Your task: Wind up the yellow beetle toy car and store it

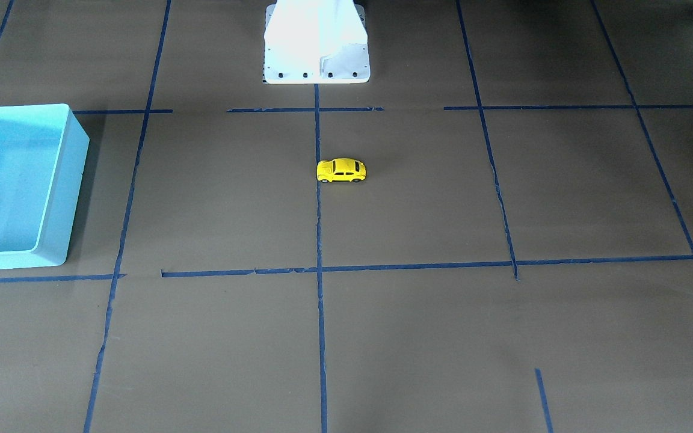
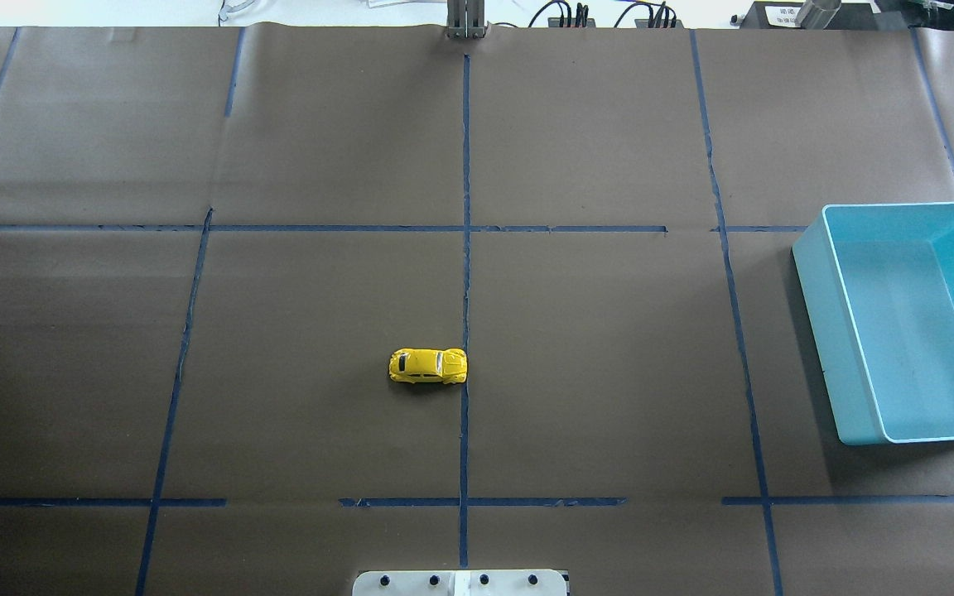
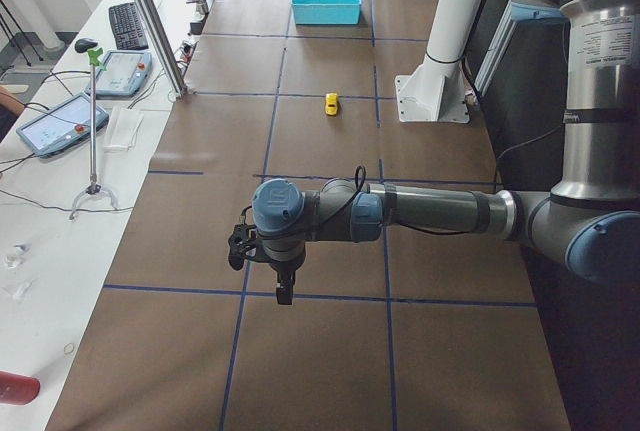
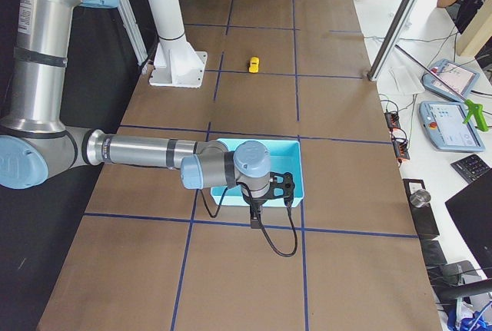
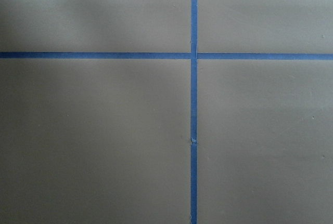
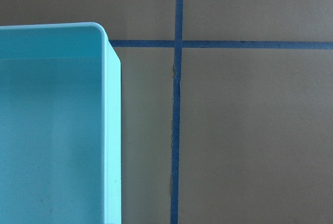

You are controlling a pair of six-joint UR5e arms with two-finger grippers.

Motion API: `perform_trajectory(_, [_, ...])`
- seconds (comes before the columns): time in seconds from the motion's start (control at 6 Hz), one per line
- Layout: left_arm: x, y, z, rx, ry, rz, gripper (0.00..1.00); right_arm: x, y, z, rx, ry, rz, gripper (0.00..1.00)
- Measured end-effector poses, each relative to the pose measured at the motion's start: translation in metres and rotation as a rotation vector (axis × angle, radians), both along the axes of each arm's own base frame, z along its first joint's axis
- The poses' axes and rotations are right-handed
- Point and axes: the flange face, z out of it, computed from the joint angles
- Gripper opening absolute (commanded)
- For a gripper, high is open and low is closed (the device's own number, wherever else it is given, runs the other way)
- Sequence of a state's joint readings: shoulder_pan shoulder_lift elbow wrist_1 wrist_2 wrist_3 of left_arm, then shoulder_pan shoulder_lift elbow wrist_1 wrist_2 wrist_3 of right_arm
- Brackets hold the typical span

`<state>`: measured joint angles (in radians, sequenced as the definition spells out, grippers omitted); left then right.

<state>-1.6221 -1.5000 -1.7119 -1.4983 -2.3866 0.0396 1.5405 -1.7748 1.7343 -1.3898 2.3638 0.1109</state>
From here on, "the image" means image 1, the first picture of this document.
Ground yellow beetle toy car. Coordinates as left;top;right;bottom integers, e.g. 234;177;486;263
316;158;368;183

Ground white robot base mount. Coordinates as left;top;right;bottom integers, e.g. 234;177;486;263
262;1;371;85

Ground light blue plastic bin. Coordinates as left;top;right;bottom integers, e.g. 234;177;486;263
0;103;89;269

